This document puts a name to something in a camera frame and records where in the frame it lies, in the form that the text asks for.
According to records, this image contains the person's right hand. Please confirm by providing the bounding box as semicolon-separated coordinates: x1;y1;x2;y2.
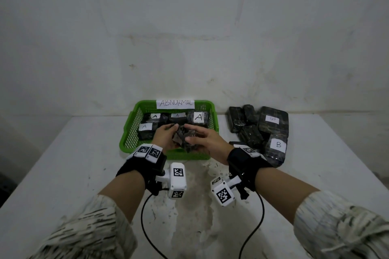
184;124;235;166

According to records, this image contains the black packet with white label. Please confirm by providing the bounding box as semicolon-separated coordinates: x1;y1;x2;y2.
168;111;188;126
137;121;159;141
263;133;288;168
187;110;211;129
143;112;169;125

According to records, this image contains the black left camera cable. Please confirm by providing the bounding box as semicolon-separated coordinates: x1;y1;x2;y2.
140;192;168;259

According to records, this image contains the white paper basket label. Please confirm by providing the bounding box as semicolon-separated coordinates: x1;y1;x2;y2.
156;98;195;109

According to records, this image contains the black wrist strap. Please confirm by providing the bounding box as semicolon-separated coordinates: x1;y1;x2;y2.
116;143;168;196
227;144;273;193

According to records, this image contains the patterned white left sleeve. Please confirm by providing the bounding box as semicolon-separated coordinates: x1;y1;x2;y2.
27;194;138;259

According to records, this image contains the person's left forearm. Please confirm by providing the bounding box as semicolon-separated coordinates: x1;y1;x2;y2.
97;170;147;224

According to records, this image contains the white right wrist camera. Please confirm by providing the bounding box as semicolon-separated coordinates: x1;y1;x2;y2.
210;176;250;207

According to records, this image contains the patterned white right sleeve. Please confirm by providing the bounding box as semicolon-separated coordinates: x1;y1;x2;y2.
293;190;389;259

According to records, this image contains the black right camera cable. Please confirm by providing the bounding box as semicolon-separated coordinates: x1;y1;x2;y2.
238;190;265;259

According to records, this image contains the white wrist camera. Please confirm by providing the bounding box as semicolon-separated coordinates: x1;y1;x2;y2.
210;176;250;207
155;162;187;199

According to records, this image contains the black right wrist strap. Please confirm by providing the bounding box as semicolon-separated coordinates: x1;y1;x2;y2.
227;144;273;193

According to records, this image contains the black camera cable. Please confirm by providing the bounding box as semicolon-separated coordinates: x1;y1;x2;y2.
140;192;168;259
238;190;265;259

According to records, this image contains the large black packet with label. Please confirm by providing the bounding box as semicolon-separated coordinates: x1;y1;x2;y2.
258;106;289;139

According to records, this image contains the patterned white sleeve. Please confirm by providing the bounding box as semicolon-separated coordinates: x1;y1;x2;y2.
293;190;389;259
27;194;138;259

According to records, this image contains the green plastic basket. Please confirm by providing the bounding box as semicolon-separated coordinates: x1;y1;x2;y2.
119;100;219;160

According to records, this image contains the person's left hand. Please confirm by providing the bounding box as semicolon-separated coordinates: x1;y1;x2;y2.
152;123;180;151

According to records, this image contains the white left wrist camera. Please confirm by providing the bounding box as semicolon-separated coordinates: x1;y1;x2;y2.
155;162;187;199

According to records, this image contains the black left wrist strap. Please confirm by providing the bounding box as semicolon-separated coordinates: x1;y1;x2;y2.
116;143;168;196

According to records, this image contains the person's right forearm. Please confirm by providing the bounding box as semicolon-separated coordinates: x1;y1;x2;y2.
255;167;320;226

